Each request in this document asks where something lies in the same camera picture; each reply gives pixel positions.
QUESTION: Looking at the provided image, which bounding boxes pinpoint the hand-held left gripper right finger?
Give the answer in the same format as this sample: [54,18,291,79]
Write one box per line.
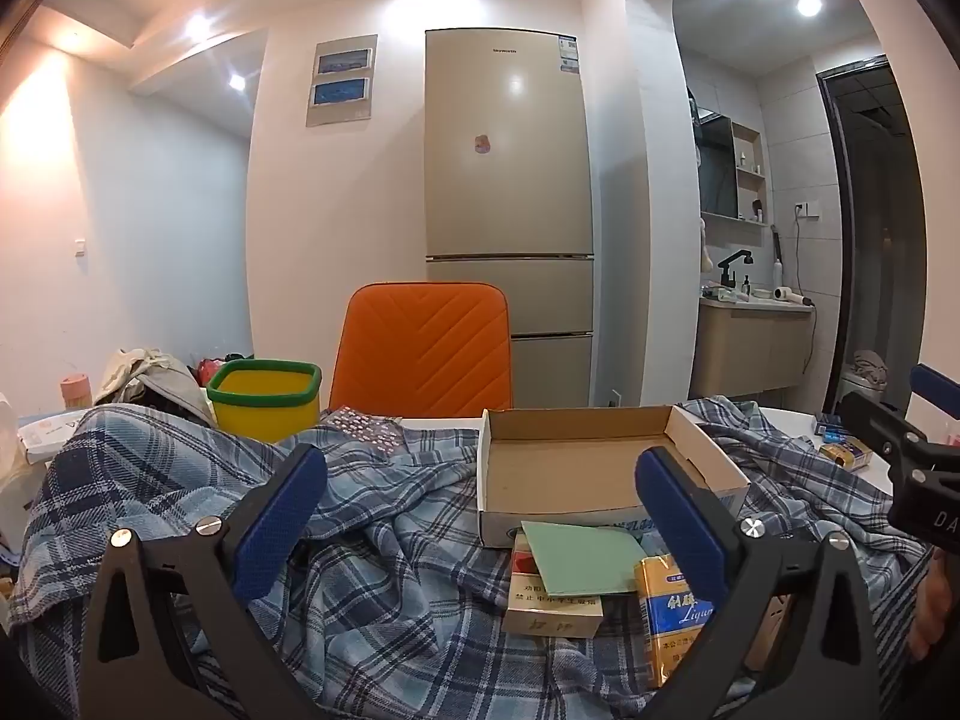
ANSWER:
[634,446,882,720]

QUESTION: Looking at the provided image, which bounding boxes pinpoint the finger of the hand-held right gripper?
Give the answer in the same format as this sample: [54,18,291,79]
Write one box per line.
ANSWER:
[835,392,935,466]
[910,362,960,400]

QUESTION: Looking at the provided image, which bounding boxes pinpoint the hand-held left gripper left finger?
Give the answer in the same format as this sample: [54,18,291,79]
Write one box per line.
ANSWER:
[77,444,331,720]

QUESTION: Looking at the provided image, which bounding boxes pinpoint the gold blue cigarette pack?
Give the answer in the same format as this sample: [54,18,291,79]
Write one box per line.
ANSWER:
[634,553,732,689]

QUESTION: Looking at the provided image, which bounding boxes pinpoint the green notepad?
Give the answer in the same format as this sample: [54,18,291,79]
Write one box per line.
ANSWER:
[520,520,646,595]

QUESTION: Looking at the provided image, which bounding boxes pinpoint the cardboard box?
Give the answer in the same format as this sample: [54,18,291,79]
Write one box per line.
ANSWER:
[476,405,751,548]

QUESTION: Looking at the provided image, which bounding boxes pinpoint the red white cigarette pack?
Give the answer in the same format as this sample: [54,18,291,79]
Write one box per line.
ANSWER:
[501,549,605,640]

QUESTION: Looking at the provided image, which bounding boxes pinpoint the person's right hand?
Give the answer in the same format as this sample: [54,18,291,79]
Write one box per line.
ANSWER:
[906,546,960,662]

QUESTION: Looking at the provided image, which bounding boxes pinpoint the white bin with cloth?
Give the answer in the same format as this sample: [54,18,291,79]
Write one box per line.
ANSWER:
[844,349,890,406]

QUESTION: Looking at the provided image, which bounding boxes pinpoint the yellow bin with green rim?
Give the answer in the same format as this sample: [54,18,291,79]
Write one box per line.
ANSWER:
[206,358,323,443]

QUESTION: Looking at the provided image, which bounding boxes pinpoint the blue plaid shirt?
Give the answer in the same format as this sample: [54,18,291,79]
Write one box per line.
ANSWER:
[7,394,931,720]

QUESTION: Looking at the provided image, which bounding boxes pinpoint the silver blister pill pack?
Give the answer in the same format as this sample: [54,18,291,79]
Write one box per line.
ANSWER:
[319,406,402,455]

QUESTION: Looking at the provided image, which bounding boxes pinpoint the beige vanity cabinet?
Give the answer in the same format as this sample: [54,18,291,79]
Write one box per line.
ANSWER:
[694,292,815,398]

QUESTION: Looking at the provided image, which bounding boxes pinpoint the beige grey clothes pile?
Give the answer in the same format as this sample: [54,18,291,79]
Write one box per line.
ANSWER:
[94,349,215,421]

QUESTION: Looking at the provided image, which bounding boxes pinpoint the black faucet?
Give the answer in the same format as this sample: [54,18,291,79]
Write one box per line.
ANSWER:
[716,247,753,290]

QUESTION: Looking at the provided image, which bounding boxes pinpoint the orange padded chair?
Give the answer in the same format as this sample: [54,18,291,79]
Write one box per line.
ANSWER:
[328,283,515,417]

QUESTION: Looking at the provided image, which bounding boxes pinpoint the white flat printed box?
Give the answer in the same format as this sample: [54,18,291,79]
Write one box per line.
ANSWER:
[15,411,98,466]

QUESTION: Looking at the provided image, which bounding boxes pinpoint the bathroom mirror cabinet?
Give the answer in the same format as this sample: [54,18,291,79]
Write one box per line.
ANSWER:
[694,111,740,218]

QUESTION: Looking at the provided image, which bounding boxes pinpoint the beige three-door fridge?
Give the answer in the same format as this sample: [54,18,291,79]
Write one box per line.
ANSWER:
[424,28,597,410]

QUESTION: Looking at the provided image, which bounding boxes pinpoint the dark door frame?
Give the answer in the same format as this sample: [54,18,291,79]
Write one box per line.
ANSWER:
[816,56,927,421]

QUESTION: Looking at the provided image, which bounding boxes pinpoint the black power cable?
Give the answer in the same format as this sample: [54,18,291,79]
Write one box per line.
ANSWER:
[791,219,818,376]

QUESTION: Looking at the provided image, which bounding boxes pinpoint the beige wall shelf niche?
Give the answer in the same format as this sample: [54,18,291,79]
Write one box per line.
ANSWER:
[731,120,770,226]

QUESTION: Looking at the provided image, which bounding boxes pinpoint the grey wall electrical panel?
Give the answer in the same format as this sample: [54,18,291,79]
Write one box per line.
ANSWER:
[306,34,378,127]

